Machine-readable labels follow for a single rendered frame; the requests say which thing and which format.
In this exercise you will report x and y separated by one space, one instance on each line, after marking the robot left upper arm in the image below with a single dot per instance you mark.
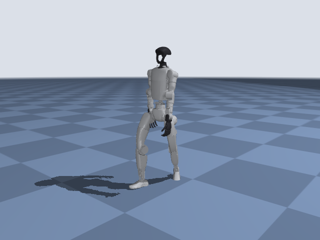
172 80

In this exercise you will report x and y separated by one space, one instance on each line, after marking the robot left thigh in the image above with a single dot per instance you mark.
172 145

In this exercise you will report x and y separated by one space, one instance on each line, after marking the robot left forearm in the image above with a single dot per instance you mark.
169 106

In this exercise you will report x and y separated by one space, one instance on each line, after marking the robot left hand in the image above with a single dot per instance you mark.
167 127

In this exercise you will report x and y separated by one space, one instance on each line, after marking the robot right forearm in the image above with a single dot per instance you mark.
150 102

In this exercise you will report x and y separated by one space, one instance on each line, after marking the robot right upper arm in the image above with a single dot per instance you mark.
148 91

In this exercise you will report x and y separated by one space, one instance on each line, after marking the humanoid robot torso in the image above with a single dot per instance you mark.
159 87

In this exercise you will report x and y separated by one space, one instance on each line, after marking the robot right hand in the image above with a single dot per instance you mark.
152 124

